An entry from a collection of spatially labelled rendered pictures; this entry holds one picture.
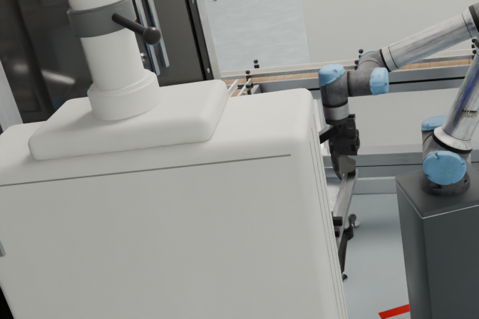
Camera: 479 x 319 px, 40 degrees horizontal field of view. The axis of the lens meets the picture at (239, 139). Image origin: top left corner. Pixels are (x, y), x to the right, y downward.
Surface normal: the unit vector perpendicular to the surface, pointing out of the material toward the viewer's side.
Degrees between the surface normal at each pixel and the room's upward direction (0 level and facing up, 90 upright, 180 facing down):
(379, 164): 90
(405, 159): 90
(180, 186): 90
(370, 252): 0
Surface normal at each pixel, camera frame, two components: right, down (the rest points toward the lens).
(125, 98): 0.23, 0.36
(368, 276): -0.19, -0.89
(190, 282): -0.15, 0.43
